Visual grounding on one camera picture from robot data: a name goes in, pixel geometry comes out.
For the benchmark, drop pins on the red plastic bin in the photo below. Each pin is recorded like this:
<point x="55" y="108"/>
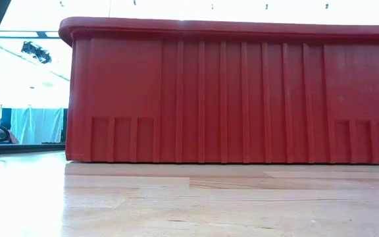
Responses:
<point x="229" y="98"/>

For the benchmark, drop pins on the black aluminium table frame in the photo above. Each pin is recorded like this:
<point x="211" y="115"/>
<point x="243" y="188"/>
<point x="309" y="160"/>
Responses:
<point x="28" y="148"/>

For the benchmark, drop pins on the white curtain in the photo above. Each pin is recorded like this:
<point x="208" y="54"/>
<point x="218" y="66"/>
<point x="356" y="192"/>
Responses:
<point x="36" y="126"/>

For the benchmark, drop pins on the black ceiling light fixture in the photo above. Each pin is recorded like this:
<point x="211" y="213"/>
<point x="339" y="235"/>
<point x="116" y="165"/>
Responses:
<point x="36" y="52"/>

